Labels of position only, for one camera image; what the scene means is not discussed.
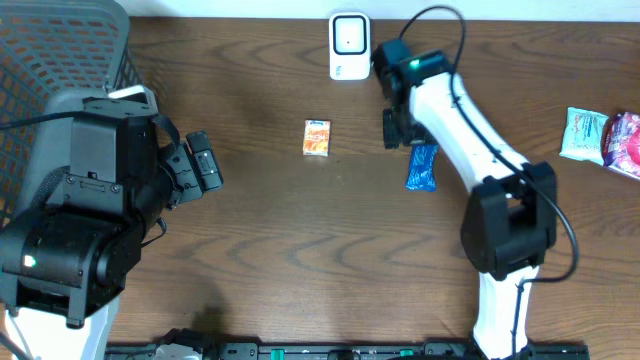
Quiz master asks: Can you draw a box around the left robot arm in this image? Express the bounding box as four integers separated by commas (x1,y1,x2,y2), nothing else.
1,98,223,359

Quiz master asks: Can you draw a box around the mint green tissue pack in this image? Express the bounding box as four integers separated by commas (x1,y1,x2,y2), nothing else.
559,107,609,165

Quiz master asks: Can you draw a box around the purple Carefree liner pack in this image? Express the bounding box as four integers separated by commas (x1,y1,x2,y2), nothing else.
602,112,639,180

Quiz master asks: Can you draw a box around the blue Oreo cookie pack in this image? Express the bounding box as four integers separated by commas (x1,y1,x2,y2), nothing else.
405,145,439,192

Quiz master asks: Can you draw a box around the orange tissue pack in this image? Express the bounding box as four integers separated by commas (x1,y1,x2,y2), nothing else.
302,119,331,157

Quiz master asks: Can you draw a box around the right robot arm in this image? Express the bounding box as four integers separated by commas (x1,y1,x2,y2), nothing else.
371,39,556,359

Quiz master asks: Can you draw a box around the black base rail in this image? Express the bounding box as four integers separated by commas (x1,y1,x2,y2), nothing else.
104,341,590,360

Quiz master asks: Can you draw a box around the grey plastic mesh basket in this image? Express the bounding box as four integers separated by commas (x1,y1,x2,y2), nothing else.
1,0,143,226

